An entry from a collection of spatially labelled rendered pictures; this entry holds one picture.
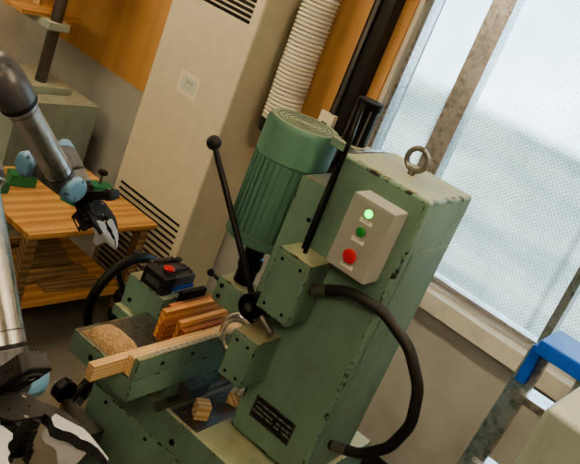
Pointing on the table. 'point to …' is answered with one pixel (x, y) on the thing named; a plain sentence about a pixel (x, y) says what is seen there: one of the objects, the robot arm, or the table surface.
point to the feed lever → (247, 305)
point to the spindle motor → (279, 174)
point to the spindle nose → (249, 265)
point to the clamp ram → (191, 293)
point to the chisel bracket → (228, 292)
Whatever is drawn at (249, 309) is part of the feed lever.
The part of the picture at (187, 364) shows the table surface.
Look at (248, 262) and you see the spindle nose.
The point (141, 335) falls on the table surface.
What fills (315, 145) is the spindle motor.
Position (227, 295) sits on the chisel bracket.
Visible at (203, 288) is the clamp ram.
